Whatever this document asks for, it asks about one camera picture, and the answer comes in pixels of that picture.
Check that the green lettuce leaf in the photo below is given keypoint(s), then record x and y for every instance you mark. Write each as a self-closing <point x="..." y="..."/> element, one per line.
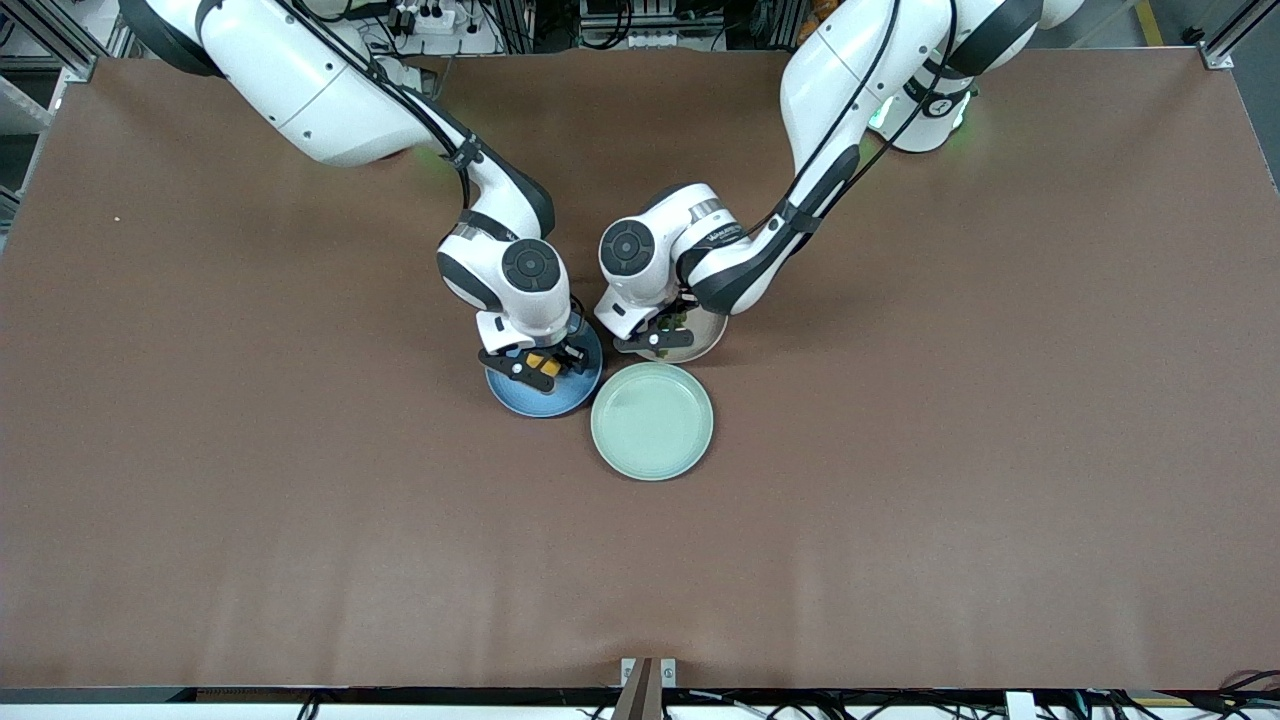
<point x="679" y="324"/>

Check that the yellow lemon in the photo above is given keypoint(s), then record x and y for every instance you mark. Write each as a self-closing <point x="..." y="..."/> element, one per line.
<point x="550" y="369"/>

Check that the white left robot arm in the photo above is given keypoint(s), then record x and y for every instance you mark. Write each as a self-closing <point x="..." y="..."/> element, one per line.
<point x="850" y="80"/>

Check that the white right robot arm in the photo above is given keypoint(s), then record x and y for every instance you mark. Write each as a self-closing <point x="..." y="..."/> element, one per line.
<point x="320" y="100"/>

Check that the beige plate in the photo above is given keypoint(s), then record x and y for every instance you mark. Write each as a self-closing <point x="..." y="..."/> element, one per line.
<point x="705" y="340"/>

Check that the blue plate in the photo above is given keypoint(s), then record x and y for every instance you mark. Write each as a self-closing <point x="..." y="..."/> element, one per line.
<point x="545" y="402"/>

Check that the light green plate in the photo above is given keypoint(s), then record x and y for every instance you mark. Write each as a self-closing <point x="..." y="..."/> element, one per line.
<point x="650" y="420"/>

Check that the white power strip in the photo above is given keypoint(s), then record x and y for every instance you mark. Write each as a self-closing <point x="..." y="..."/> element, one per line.
<point x="425" y="20"/>

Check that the bag of oranges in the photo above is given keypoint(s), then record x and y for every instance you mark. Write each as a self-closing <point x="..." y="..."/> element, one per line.
<point x="825" y="8"/>

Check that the small white box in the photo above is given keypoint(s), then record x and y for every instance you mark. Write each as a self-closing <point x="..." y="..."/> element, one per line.
<point x="1020" y="708"/>

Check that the metal table bracket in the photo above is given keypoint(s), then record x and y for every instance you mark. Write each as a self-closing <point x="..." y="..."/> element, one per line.
<point x="626" y="670"/>

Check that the aluminium frame profile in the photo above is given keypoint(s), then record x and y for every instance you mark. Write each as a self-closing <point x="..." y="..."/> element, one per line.
<point x="70" y="65"/>
<point x="1215" y="55"/>

